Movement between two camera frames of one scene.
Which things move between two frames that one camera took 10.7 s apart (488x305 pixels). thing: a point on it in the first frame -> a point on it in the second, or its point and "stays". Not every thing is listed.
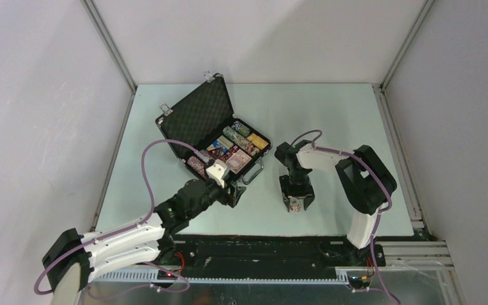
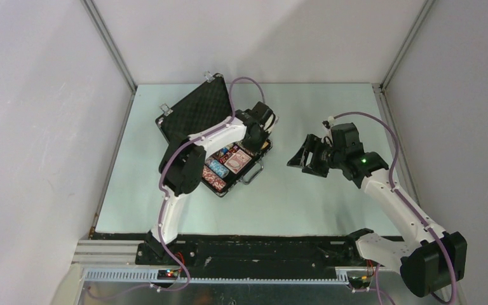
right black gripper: (306, 193) -> (300, 158)
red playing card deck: (238, 161) stays
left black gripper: (237, 190) -> (257, 147)
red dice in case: (234, 149) stays
